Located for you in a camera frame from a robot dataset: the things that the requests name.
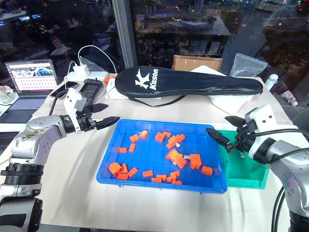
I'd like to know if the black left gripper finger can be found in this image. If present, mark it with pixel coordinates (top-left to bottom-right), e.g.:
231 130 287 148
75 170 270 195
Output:
96 116 121 131
92 103 109 113

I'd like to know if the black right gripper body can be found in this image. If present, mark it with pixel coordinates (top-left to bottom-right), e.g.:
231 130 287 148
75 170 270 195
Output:
234 119 258 154

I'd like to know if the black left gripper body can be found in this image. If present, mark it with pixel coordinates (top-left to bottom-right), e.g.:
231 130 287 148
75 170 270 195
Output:
76 98 98 132

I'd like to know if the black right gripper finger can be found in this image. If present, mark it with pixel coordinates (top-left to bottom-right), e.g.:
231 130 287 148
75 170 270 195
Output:
205 128 235 153
225 116 247 127

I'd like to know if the white paper packet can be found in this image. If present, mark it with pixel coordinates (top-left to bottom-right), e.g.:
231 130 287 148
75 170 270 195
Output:
104 75 132 100

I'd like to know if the green plastic tray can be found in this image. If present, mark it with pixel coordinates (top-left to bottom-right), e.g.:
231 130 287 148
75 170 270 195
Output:
215 129 270 189

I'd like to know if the brown cardboard box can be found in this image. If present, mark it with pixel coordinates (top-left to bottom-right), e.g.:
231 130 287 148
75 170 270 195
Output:
172 55 223 72

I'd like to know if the white cloth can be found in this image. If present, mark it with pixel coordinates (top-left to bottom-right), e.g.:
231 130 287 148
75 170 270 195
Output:
190 64 257 116

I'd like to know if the black power adapter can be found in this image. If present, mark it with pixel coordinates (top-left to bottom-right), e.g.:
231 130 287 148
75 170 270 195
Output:
79 78 104 99

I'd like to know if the tall orange building block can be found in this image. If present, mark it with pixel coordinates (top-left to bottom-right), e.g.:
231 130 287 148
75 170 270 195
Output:
189 153 202 170

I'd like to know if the white power strip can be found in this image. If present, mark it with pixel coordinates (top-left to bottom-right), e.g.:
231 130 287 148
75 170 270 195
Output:
64 70 110 85

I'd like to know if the white plug charger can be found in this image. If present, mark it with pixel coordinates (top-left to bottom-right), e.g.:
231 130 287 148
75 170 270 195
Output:
73 63 90 76

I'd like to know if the small clear plastic bag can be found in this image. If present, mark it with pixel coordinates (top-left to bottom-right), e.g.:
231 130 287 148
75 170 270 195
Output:
79 56 100 72

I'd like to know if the large flat orange block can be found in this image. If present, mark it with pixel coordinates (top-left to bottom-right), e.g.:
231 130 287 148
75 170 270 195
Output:
165 149 188 169

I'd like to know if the rounded orange building block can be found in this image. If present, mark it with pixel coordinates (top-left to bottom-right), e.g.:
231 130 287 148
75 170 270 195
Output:
109 162 123 175

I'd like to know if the blue plastic tray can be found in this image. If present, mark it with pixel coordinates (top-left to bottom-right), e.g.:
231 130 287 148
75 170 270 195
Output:
96 118 229 195

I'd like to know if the white bottle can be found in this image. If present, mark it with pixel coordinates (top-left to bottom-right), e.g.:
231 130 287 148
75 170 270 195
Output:
265 73 279 90

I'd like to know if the clear zip plastic bag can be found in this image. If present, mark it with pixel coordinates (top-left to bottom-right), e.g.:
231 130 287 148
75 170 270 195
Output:
228 53 269 78

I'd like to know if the pink soft toy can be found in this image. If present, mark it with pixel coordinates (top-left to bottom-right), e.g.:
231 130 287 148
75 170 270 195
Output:
279 90 299 106

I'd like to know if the black Kason racket bag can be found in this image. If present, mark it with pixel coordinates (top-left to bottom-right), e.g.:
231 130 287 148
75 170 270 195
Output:
114 65 264 107

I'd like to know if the open laptop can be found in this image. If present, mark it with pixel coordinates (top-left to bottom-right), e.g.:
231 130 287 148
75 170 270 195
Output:
0 58 58 124

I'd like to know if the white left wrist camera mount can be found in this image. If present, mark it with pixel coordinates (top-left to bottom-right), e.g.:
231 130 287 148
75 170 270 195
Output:
63 87 83 134

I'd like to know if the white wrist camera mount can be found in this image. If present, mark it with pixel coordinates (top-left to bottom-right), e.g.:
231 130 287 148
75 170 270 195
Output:
244 104 279 158
63 87 83 134

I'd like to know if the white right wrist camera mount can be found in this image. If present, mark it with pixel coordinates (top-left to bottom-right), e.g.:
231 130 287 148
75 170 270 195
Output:
244 104 279 158

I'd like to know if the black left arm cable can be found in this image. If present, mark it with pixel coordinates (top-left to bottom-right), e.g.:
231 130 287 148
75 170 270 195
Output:
49 92 68 116

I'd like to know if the white charging cable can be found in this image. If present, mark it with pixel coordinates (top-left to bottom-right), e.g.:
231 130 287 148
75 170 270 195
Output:
68 45 118 74

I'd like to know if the grey window frame post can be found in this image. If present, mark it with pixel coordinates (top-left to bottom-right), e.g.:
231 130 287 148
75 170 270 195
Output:
112 0 139 74

